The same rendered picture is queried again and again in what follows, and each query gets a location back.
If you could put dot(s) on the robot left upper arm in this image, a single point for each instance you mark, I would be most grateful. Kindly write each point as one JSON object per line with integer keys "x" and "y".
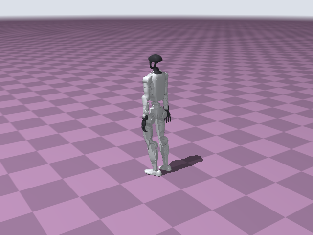
{"x": 146, "y": 84}

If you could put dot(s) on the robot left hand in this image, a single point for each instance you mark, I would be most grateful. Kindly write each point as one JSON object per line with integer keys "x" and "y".
{"x": 144, "y": 123}

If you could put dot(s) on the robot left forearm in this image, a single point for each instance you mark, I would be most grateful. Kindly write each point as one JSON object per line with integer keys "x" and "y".
{"x": 145, "y": 106}

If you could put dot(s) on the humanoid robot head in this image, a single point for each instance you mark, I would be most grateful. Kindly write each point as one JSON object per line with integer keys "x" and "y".
{"x": 155, "y": 58}

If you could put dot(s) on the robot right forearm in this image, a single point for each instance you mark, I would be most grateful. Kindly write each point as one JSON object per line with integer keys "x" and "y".
{"x": 165, "y": 101}

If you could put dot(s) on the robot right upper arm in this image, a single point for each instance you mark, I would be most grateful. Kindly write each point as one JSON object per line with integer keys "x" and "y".
{"x": 166, "y": 83}

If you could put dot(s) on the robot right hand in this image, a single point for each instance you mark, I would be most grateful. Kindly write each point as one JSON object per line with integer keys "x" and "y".
{"x": 168, "y": 115}

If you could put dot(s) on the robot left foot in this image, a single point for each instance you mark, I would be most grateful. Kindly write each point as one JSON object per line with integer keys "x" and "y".
{"x": 151, "y": 172}

